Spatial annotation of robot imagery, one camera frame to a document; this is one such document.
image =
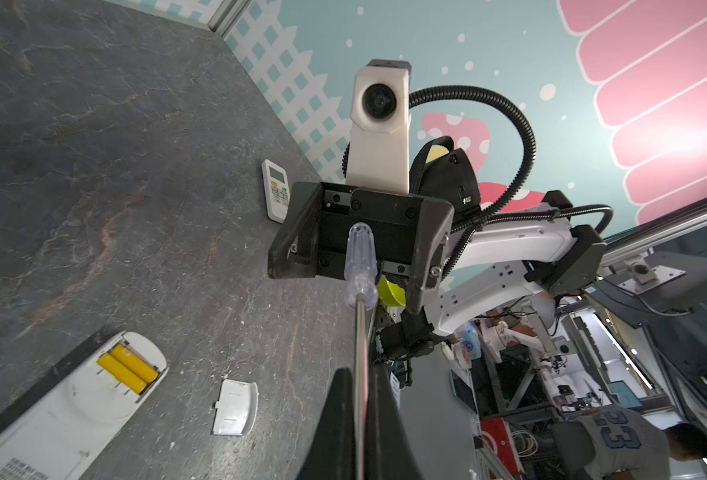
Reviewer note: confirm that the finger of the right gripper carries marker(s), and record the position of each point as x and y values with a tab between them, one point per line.
431	237
295	250

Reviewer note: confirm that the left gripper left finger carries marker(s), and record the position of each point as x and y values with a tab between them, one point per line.
332	453

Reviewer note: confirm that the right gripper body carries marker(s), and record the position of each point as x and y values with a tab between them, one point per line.
393	221

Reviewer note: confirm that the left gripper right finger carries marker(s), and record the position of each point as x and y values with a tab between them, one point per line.
389	455

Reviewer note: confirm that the clear handle screwdriver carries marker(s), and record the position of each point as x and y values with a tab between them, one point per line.
358	324

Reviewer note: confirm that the white battery cover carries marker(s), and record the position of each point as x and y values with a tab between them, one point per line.
236	408

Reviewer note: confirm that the yellow battery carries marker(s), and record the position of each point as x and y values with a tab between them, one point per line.
134	363
120	372

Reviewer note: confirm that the white remote control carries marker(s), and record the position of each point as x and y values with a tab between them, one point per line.
277	190
62	434

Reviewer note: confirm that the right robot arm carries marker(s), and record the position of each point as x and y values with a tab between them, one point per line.
453	257

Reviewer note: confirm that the lime green bowl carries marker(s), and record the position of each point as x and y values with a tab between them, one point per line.
390	294

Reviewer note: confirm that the person in numbered shirt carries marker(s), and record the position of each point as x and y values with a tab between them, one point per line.
613	442

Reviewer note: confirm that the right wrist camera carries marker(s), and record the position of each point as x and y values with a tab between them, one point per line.
378	155

